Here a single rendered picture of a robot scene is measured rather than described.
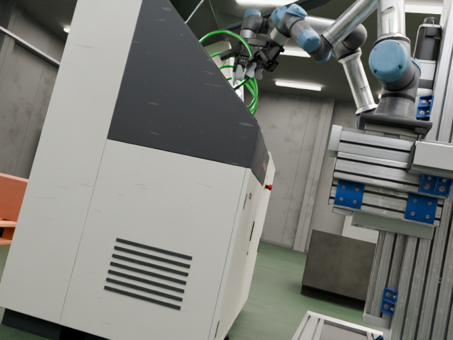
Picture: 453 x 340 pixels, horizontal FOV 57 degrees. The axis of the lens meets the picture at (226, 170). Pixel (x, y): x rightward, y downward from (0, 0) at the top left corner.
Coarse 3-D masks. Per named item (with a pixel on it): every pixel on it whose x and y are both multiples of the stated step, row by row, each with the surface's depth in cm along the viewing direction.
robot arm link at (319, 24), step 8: (280, 8) 181; (288, 8) 182; (272, 16) 184; (280, 16) 181; (312, 16) 186; (272, 24) 187; (312, 24) 186; (320, 24) 186; (328, 24) 187; (360, 24) 192; (320, 32) 189; (352, 32) 189; (360, 32) 190; (344, 40) 193; (352, 40) 192; (360, 40) 193; (352, 48) 198
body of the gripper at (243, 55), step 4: (240, 40) 194; (240, 44) 197; (248, 44) 194; (244, 48) 194; (252, 48) 193; (236, 52) 194; (240, 52) 192; (244, 52) 192; (248, 52) 193; (240, 56) 193; (244, 56) 193; (248, 56) 192; (240, 60) 193; (244, 60) 192; (240, 64) 195; (244, 64) 192; (244, 68) 197
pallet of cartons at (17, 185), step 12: (0, 180) 341; (12, 180) 340; (24, 180) 357; (0, 192) 340; (12, 192) 339; (24, 192) 337; (0, 204) 339; (12, 204) 337; (0, 216) 337; (12, 216) 336; (0, 228) 371; (12, 228) 328; (0, 240) 316
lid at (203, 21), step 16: (176, 0) 186; (192, 0) 190; (208, 0) 194; (224, 0) 201; (240, 0) 205; (256, 0) 209; (272, 0) 213; (288, 0) 218; (304, 0) 223; (320, 0) 224; (192, 16) 203; (208, 16) 207; (224, 16) 215; (240, 16) 219; (208, 32) 222
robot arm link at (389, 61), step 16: (384, 0) 138; (400, 0) 137; (384, 16) 137; (400, 16) 135; (384, 32) 136; (400, 32) 134; (384, 48) 132; (400, 48) 129; (384, 64) 131; (400, 64) 129; (384, 80) 135; (400, 80) 135
